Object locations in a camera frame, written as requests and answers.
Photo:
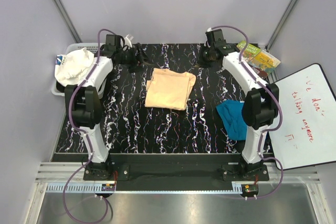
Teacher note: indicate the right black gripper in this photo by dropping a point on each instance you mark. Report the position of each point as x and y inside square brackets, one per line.
[201, 63]

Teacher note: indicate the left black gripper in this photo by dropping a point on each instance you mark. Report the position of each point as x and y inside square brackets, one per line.
[138, 60]

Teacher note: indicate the peach t shirt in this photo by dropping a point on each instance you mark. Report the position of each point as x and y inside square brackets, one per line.
[168, 89]

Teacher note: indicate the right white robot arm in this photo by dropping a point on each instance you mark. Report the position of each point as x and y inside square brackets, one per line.
[261, 105]

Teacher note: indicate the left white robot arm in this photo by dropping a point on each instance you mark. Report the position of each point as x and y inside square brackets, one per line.
[83, 104]

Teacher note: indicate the green picture book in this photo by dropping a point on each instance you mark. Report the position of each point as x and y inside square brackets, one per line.
[250, 52]

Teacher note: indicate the yellow picture book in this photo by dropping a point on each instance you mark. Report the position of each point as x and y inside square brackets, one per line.
[264, 64]

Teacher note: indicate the blue folded t shirt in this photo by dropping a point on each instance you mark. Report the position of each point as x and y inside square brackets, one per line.
[230, 112]

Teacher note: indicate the white t shirt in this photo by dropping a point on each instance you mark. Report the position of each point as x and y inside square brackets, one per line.
[71, 68]

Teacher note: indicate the grey plastic basket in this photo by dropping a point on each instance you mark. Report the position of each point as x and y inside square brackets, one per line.
[92, 47]

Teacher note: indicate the white whiteboard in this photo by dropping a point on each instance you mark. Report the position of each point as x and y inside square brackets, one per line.
[306, 135]

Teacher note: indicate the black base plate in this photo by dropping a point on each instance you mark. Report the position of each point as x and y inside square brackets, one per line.
[174, 172]

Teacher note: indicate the aluminium frame rail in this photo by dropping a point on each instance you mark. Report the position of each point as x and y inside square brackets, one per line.
[60, 177]

